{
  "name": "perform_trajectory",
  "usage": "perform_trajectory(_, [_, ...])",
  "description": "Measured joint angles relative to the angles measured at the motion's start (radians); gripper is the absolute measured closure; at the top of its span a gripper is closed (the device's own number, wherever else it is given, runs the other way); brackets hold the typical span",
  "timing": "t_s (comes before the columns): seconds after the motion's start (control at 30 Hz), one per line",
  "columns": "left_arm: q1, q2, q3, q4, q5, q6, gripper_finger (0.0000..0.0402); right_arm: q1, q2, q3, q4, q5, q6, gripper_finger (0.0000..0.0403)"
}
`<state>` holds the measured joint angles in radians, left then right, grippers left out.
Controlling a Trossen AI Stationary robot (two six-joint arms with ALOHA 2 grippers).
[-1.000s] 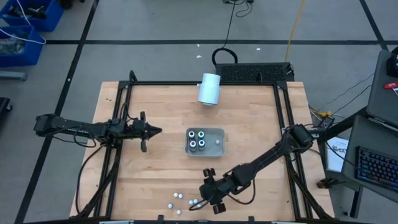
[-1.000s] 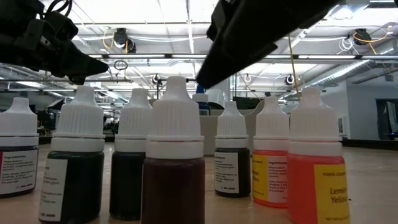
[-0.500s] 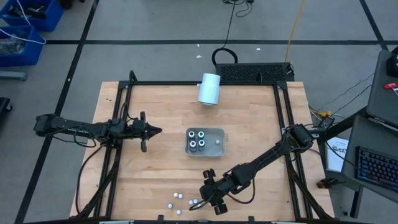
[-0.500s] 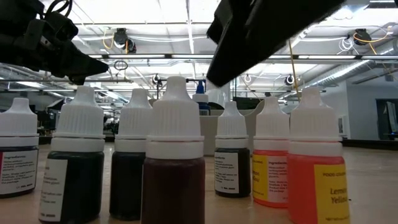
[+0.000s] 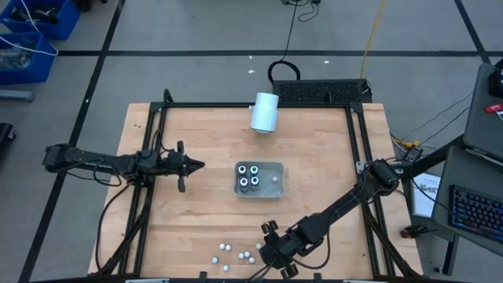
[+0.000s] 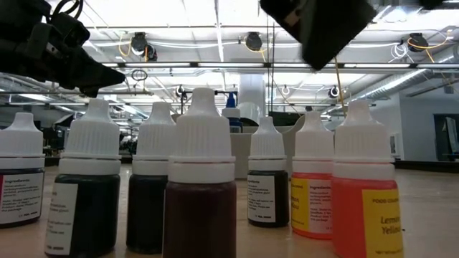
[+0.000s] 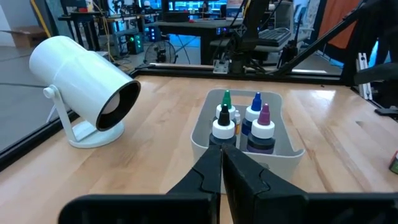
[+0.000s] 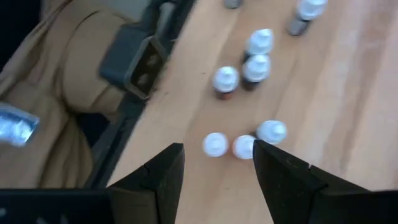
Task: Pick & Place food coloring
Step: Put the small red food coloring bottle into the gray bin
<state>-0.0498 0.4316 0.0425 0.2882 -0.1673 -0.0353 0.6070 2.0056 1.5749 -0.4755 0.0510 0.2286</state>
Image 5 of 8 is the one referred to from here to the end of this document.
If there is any yellow cable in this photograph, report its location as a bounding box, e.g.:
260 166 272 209
359 0 388 79

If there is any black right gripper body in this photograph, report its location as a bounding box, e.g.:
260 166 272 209
261 220 315 281

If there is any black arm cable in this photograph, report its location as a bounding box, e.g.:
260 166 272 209
95 178 133 272

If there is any black perforated control box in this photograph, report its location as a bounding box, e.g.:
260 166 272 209
271 78 373 106

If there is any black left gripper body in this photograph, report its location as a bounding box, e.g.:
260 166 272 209
161 140 189 193

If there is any black floor clamp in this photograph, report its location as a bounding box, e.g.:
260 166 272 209
399 224 431 240

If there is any blue storage bin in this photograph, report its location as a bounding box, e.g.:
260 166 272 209
0 0 82 41
0 31 56 86

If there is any black cable coil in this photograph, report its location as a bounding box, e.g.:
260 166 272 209
281 0 322 23

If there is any black floor object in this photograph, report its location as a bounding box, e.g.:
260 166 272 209
0 123 17 158

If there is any black desk object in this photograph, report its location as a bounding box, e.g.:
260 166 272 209
488 58 503 99

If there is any black aluminium frame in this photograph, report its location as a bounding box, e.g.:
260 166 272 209
89 88 424 283

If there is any grey side tabletop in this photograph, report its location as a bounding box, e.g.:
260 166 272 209
462 62 503 162

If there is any white paper sheet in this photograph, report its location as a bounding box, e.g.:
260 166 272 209
411 171 442 219

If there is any grey plastic bin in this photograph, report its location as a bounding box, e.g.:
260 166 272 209
233 160 285 200

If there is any white cable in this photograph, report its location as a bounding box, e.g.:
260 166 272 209
0 0 59 57

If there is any grey metal bar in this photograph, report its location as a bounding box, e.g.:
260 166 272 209
0 89 33 103

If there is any black floor cable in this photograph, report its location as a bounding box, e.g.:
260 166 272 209
267 0 303 84

